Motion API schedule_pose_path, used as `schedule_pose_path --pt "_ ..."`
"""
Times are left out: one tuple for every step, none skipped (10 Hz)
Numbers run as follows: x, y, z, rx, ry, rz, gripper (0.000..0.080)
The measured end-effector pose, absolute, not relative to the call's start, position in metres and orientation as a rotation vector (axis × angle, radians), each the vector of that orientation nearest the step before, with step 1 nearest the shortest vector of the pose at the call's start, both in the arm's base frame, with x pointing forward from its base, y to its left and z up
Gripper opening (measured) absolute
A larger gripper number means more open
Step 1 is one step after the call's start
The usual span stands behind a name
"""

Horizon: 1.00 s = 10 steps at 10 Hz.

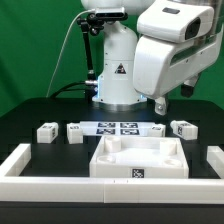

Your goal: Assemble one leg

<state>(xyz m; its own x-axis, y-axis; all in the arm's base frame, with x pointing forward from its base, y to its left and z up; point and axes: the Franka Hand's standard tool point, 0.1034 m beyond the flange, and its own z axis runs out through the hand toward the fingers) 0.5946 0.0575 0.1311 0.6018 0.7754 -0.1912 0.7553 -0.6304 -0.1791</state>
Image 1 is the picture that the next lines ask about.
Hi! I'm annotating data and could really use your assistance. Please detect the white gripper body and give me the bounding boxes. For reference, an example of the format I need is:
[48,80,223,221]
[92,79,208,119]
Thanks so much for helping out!
[133,24,223,99]

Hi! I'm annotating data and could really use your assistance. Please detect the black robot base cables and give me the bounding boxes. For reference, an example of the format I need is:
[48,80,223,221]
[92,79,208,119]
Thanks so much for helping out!
[49,79,99,99]

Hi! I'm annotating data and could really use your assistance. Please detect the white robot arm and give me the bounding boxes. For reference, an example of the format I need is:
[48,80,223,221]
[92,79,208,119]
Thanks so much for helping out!
[81,0,224,115]

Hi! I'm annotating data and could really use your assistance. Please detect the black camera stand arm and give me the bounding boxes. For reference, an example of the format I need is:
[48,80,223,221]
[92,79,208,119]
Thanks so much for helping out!
[77,14,104,81]

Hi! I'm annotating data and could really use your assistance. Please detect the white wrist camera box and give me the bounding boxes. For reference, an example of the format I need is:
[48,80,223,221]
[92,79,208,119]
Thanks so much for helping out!
[137,0,214,43]

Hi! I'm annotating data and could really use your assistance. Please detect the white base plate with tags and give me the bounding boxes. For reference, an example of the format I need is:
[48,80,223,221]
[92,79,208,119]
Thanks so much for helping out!
[80,121,154,136]

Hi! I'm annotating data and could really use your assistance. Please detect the white camera cable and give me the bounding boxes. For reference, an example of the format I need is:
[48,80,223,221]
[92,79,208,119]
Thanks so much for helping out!
[45,9,97,98]

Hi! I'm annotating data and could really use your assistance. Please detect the white square tabletop part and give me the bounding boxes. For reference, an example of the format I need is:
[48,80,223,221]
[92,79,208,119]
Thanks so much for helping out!
[89,136,189,179]

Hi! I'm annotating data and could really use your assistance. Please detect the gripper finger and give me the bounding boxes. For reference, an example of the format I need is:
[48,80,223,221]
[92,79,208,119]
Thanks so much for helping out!
[155,96,168,116]
[181,75,200,98]

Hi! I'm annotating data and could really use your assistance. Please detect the grey camera on stand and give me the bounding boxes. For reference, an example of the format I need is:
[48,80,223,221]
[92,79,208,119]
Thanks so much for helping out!
[95,7,128,21]

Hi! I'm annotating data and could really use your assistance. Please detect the white U-shaped obstacle fence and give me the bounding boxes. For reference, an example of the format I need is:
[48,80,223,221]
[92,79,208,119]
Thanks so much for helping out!
[0,144,224,204]

